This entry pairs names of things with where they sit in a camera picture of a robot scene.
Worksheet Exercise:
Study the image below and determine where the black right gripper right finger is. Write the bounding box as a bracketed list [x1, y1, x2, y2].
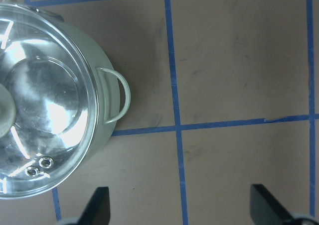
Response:
[250, 184, 294, 225]

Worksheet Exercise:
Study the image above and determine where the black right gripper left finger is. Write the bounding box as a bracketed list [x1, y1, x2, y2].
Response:
[76, 187, 111, 225]

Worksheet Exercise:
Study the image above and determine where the glass pot lid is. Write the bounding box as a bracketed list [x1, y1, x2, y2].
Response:
[0, 3, 97, 200]

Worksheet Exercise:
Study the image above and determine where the pale green cooking pot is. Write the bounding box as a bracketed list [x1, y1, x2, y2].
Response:
[5, 2, 131, 162]

